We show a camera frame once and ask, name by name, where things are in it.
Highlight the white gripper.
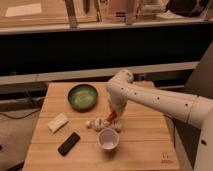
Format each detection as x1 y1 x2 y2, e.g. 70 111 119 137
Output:
108 95 127 119

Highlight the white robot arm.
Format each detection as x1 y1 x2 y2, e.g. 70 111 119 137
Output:
106 70 213 171

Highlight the white ceramic cup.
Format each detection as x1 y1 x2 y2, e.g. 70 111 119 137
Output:
97 128 119 152

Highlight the green ceramic bowl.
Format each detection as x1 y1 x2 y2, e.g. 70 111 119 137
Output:
67 84 98 111

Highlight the white plastic bottle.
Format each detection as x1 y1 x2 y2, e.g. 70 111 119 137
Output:
85 118 121 132

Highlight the black remote control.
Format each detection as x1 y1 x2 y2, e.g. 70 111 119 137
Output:
58 132 80 156

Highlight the white sponge block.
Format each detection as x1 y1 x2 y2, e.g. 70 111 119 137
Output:
47 113 69 133

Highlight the metal frame leg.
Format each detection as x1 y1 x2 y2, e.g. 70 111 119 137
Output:
65 0 77 28

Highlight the black cable on floor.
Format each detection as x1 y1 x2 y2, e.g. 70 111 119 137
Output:
0 96 43 120

